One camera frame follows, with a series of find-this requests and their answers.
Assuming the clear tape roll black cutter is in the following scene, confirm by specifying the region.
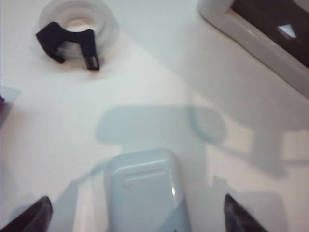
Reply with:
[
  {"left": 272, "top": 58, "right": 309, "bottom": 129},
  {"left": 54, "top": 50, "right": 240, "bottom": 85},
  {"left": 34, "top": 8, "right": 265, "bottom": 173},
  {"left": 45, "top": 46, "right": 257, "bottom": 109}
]
[{"left": 35, "top": 0, "right": 120, "bottom": 73}]

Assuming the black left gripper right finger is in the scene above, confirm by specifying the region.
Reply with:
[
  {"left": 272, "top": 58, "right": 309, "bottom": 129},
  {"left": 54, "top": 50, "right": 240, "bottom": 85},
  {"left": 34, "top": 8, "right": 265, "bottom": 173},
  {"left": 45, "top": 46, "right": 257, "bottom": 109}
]
[{"left": 223, "top": 194, "right": 268, "bottom": 232}]

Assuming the white earphone case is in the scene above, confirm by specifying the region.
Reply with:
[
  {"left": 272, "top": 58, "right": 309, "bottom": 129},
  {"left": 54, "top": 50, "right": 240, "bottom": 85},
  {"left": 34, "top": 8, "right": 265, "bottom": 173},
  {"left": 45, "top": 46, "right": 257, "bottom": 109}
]
[{"left": 103, "top": 147, "right": 192, "bottom": 232}]

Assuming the white plastic drawer cabinet frame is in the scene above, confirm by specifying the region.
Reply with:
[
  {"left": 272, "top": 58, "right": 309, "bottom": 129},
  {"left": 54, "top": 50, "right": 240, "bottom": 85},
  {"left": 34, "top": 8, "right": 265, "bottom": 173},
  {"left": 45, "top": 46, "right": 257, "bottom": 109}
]
[{"left": 197, "top": 0, "right": 309, "bottom": 100}]

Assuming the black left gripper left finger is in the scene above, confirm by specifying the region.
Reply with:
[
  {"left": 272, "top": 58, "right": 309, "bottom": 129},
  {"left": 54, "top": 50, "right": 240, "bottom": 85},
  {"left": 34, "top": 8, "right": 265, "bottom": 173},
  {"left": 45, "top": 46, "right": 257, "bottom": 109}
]
[{"left": 0, "top": 195, "right": 54, "bottom": 232}]

